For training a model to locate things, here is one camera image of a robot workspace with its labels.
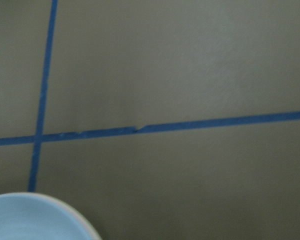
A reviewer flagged light blue plate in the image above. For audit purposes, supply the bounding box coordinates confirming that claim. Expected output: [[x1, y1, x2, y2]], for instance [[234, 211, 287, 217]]
[[0, 192, 88, 240]]

